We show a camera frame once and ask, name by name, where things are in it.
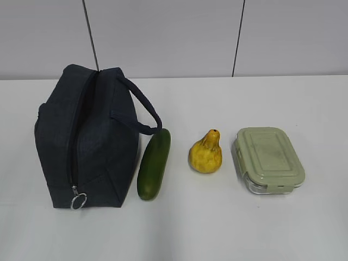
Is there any yellow pear-shaped gourd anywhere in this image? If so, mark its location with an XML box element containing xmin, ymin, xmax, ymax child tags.
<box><xmin>188</xmin><ymin>129</ymin><xmax>222</xmax><ymax>174</ymax></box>

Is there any green cucumber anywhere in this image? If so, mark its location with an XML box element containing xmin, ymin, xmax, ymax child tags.
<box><xmin>137</xmin><ymin>128</ymin><xmax>171</xmax><ymax>201</ymax></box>

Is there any dark blue lunch bag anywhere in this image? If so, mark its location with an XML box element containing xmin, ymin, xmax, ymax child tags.
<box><xmin>34</xmin><ymin>64</ymin><xmax>162</xmax><ymax>210</ymax></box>

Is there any glass container with green lid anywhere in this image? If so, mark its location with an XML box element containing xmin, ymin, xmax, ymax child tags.
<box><xmin>232</xmin><ymin>127</ymin><xmax>305</xmax><ymax>195</ymax></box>

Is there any metal zipper pull ring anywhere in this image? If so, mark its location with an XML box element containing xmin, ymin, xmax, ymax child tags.
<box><xmin>70</xmin><ymin>185</ymin><xmax>88</xmax><ymax>211</ymax></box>

